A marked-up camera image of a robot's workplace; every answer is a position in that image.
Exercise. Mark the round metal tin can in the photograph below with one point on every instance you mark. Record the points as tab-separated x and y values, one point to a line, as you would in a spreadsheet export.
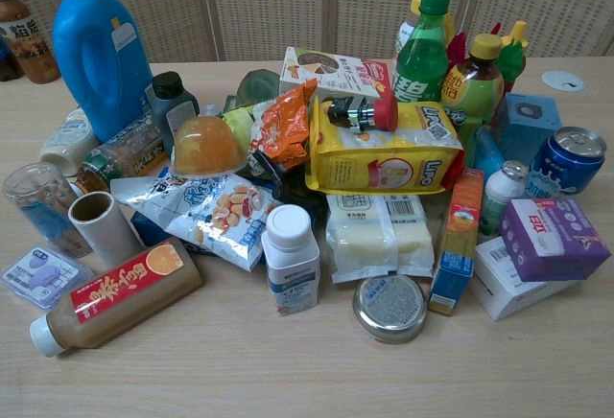
389	308

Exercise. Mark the clear plastic cup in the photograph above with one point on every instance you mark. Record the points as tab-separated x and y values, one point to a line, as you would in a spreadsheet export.
36	202

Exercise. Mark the white desk grommet cover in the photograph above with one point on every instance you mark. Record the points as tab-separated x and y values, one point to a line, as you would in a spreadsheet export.
563	80

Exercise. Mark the orange snack bag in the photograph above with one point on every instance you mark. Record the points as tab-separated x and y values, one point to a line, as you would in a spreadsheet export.
283	125

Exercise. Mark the white milk bottle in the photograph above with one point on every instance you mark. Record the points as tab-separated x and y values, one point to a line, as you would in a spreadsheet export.
290	260

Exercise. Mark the yellow Lipo rusk bag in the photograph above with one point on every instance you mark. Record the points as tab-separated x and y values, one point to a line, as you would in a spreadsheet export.
384	159

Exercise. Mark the white sliced cheese pack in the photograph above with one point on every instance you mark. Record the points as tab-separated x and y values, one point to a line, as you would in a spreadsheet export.
376	240

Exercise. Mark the red cap metal tool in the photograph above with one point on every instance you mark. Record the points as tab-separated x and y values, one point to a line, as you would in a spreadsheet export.
367	111

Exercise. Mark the white blue snack bag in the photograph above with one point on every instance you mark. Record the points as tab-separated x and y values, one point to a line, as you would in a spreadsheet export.
211	212

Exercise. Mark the orange jelly cup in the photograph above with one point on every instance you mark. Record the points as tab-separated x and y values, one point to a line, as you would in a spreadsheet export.
206	147

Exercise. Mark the white cake snack box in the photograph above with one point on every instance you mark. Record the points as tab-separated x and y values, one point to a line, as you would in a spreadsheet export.
316	70

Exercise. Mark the red biscuit box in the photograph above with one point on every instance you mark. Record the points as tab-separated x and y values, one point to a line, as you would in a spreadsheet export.
379	80

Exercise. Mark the yellow blue pasta box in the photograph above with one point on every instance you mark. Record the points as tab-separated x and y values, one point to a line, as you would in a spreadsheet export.
458	240

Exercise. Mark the dark grey bottle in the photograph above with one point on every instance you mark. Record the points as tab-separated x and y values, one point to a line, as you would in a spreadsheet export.
170	101

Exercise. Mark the blue flat packet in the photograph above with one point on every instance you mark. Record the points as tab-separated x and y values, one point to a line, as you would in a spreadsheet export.
148	233

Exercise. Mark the green soda bottle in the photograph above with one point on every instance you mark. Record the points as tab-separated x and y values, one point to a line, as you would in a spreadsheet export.
422	61

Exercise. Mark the white bottle green label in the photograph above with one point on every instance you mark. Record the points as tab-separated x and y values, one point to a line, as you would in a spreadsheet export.
404	37

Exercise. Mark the blue plastic bottle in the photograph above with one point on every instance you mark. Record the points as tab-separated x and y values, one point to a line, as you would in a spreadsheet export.
489	154

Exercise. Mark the brown glass jar green label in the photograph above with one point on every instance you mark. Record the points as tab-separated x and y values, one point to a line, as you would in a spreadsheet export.
125	152

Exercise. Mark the yellow cap tea bottle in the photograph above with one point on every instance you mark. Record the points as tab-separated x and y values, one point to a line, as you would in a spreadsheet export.
472	87

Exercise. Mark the small white foil-cap bottle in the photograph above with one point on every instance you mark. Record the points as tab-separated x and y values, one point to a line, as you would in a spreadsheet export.
501	195

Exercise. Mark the white cardboard tube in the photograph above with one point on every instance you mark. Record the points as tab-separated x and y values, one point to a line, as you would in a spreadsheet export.
103	228

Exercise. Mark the beige drink bottle red label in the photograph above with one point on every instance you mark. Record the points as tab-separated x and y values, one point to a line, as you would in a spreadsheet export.
120	288

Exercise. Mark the white cardboard box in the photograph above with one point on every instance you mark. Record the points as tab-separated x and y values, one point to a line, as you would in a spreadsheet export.
503	279

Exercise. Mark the light blue box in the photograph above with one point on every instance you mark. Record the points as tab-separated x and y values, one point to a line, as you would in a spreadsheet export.
530	118

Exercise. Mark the white lying yogurt bottle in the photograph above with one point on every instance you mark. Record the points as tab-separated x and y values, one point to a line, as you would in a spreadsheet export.
67	140

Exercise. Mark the blue detergent bottle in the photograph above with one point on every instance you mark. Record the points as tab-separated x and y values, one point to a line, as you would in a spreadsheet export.
98	53

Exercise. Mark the purple box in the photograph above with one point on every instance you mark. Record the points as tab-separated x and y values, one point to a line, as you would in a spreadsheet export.
551	238

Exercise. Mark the blue drink can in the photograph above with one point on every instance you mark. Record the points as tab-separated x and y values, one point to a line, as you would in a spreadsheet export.
568	159

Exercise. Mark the purple item blister pack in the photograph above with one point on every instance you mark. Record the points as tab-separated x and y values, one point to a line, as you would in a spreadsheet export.
43	276

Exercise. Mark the brown tea bottle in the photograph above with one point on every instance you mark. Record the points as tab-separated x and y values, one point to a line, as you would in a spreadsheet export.
30	37

